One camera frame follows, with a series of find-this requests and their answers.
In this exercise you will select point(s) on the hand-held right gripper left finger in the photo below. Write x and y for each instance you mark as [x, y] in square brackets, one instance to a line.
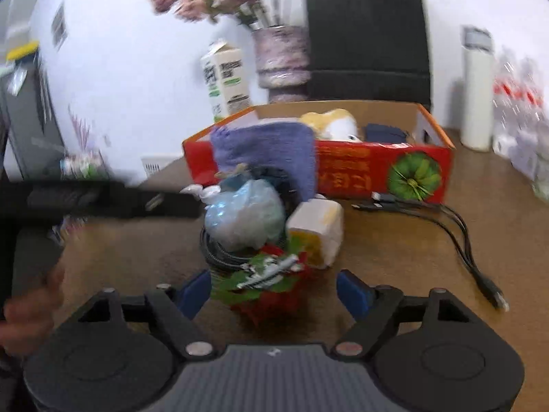
[195, 294]

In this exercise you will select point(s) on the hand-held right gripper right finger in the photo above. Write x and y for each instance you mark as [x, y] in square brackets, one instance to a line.
[354, 294]

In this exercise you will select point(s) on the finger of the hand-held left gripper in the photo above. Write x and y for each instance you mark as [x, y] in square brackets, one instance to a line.
[163, 204]

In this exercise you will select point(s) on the red and green snack package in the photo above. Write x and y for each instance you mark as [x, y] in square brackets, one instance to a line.
[266, 300]

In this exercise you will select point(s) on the white and yellow small carton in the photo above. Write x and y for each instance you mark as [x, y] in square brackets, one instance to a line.
[317, 223]

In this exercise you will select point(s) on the light blue plastic bag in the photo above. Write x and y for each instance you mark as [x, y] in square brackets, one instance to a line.
[244, 214]

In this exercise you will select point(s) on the purple cloth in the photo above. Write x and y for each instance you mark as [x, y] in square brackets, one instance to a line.
[266, 146]

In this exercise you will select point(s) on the red cardboard box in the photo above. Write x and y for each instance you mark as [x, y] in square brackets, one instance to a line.
[356, 167]

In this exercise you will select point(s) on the person's left hand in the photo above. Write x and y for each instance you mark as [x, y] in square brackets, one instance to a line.
[30, 322]

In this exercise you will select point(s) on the black cabinet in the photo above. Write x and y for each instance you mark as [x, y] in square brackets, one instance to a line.
[30, 124]

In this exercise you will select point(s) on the white and green milk carton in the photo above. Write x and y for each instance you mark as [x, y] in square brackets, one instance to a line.
[225, 81]

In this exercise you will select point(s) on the dark blue cap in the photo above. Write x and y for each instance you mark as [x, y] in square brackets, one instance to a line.
[386, 133]

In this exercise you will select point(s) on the yellow and white plush toy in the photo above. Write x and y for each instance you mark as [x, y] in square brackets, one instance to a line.
[330, 122]

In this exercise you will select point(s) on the mottled purple vase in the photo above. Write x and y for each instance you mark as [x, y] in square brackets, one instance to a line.
[281, 60]

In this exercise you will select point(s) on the white thermos bottle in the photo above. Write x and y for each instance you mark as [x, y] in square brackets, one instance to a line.
[477, 94]

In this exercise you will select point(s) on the clear plastic bottle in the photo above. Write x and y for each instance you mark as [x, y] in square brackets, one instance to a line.
[521, 111]

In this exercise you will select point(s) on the black chair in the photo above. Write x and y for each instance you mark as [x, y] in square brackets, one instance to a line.
[369, 38]

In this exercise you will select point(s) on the grey wall vent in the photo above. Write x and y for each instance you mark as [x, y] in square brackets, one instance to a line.
[58, 25]

